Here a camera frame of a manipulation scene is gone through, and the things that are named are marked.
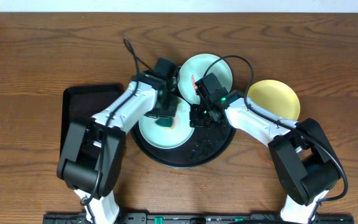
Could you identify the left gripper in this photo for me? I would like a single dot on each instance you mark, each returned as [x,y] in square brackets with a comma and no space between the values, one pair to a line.
[162,112]

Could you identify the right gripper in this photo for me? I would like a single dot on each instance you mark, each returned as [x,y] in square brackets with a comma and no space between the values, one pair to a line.
[194,121]

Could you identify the light blue plate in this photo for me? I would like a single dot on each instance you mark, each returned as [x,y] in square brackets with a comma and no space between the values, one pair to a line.
[168,138]
[194,68]

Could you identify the green yellow sponge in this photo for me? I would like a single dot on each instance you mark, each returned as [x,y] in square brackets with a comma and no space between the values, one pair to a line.
[165,122]

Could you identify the yellow plate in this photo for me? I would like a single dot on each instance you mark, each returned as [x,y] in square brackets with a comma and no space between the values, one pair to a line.
[276,97]

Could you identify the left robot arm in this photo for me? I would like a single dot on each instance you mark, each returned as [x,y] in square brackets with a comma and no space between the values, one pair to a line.
[92,153]

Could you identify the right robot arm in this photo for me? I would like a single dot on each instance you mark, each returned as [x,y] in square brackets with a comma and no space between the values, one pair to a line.
[305,163]

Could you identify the round black tray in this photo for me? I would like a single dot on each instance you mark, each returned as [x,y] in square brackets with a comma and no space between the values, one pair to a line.
[204,145]

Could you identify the rectangular black tray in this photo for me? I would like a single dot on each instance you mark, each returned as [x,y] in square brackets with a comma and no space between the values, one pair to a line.
[86,100]

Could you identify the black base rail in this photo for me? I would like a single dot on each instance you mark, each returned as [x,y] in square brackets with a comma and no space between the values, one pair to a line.
[144,218]

